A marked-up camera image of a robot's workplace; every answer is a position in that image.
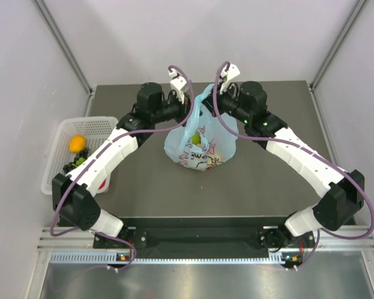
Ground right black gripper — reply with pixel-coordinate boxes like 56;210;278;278
200;80;252;125

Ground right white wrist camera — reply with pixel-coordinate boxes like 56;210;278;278
218;64;241;94

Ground left aluminium frame post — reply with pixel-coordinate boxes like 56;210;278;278
32;0;93;95

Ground dark purple fake grapes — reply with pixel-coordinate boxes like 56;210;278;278
62;148;89;174

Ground red fake apple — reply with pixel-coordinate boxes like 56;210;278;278
98;179;109;192

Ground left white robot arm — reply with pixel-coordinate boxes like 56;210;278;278
52;77;194;247

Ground orange fake orange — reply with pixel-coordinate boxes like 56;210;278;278
69;135;87;153

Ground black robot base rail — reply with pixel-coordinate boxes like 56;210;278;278
93;216;315;259

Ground green fake apple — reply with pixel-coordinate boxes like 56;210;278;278
191;133;202;148

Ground aluminium frame post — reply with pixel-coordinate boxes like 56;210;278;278
32;0;93;95
309;0;368;93

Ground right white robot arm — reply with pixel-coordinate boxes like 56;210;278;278
199;82;368;247

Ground green fake grapes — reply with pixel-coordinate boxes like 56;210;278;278
75;157;85;166

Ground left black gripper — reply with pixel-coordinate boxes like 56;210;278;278
151;90;201;127

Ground light blue plastic bag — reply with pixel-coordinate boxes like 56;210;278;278
164;84;237;171

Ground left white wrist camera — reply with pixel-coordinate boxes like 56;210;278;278
168;69;189;104

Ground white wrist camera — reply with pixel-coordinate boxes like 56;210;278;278
218;64;241;94
168;69;189;104

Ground grey slotted cable duct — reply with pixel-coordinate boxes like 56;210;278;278
50;251;302;265

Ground right aluminium frame post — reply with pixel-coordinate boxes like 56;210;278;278
309;0;368;93

